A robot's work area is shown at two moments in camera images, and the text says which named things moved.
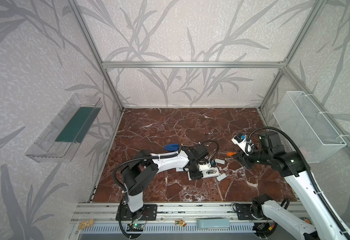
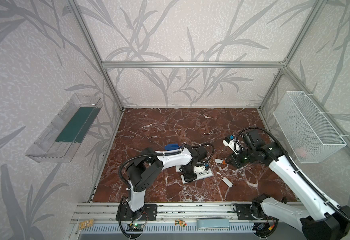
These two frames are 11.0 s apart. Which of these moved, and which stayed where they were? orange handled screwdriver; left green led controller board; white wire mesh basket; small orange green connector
Moved: orange handled screwdriver
Stayed: left green led controller board; small orange green connector; white wire mesh basket
